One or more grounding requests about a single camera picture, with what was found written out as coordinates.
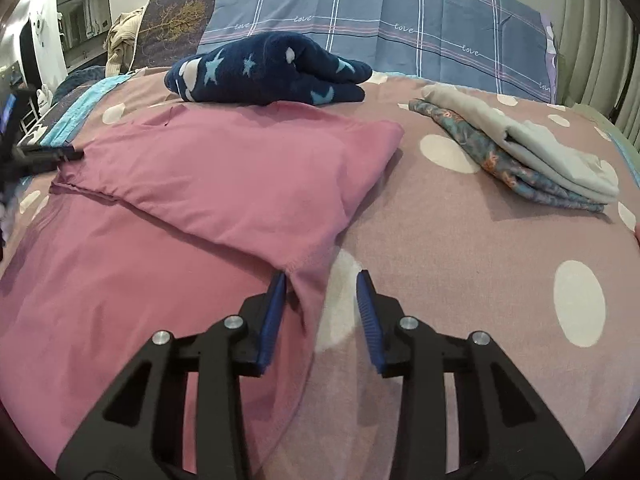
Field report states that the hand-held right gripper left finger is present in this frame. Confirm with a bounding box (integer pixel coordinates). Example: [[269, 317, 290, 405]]
[[56, 272, 288, 480]]

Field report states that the navy star print blanket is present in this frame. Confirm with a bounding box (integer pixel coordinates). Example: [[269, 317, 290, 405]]
[[164, 31, 373, 107]]

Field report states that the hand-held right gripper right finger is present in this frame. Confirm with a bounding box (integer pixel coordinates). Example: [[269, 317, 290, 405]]
[[355, 269, 586, 480]]

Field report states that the grey curtain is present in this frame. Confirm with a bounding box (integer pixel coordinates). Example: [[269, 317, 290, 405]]
[[547, 0, 640, 146]]

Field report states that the beige clothes pile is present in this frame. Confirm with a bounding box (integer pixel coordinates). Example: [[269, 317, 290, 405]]
[[104, 7, 148, 78]]

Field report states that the pink shirt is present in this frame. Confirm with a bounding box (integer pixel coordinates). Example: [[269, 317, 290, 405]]
[[0, 101, 406, 480]]

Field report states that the blue striped blanket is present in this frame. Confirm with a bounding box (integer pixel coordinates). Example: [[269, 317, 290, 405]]
[[37, 75, 131, 151]]

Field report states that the folded floral garment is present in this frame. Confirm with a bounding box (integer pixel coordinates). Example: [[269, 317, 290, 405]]
[[407, 98, 608, 213]]

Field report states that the folded grey garment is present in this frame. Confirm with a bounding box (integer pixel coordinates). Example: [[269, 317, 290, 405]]
[[422, 83, 621, 204]]

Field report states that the white open wardrobe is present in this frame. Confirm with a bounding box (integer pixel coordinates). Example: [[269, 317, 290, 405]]
[[55, 0, 111, 53]]

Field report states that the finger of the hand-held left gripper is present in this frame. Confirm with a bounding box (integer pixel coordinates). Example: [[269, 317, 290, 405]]
[[15, 144, 85, 177]]

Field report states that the dark tree print pillow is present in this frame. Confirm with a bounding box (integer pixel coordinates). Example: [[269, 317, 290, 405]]
[[132, 0, 226, 71]]

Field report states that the polka dot bedsheet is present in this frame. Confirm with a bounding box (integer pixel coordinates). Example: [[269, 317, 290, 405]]
[[0, 67, 640, 480]]

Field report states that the blue plaid pillow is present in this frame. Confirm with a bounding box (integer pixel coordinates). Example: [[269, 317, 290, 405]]
[[197, 0, 558, 106]]

